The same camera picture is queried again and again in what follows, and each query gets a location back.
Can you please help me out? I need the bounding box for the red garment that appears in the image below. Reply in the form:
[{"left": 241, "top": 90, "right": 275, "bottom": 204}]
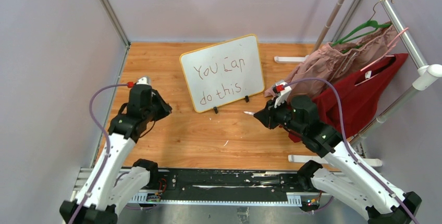
[{"left": 287, "top": 53, "right": 409, "bottom": 136}]

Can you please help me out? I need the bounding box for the yellow framed whiteboard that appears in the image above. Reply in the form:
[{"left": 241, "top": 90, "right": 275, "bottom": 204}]
[{"left": 179, "top": 34, "right": 265, "bottom": 113}]

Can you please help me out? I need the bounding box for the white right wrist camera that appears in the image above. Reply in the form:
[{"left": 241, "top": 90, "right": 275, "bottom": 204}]
[{"left": 272, "top": 80, "right": 292, "bottom": 108}]

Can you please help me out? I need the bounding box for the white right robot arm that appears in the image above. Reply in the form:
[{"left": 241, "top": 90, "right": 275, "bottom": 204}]
[{"left": 253, "top": 95, "right": 422, "bottom": 223}]

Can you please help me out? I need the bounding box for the green clothes hanger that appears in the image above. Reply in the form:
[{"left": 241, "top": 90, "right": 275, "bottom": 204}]
[{"left": 331, "top": 0, "right": 394, "bottom": 47}]

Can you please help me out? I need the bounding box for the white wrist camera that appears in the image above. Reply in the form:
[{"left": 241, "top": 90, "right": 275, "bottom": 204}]
[
  {"left": 136, "top": 76, "right": 151, "bottom": 85},
  {"left": 272, "top": 80, "right": 292, "bottom": 108}
]

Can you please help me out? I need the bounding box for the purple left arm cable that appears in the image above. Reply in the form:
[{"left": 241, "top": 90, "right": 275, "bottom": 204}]
[{"left": 67, "top": 81, "right": 134, "bottom": 224}]

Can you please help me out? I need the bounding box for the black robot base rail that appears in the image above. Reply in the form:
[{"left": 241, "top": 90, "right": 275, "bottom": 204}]
[{"left": 70, "top": 167, "right": 389, "bottom": 213}]

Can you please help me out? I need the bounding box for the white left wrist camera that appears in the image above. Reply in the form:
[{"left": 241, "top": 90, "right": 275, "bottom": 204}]
[{"left": 136, "top": 76, "right": 151, "bottom": 85}]

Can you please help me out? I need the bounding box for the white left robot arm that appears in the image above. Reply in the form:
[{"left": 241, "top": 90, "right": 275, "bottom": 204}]
[{"left": 59, "top": 77, "right": 172, "bottom": 223}]

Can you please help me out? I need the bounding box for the pink garment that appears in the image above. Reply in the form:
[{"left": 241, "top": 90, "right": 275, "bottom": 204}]
[{"left": 283, "top": 25, "right": 399, "bottom": 84}]

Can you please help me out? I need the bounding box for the pink clothes hanger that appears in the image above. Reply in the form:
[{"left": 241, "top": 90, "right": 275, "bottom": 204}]
[{"left": 354, "top": 27, "right": 409, "bottom": 86}]

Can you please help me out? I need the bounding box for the metal clothes rack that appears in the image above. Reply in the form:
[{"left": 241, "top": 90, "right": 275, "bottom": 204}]
[{"left": 274, "top": 0, "right": 442, "bottom": 169}]

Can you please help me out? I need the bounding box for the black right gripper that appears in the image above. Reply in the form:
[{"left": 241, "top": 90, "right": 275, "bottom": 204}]
[{"left": 254, "top": 96, "right": 305, "bottom": 135}]

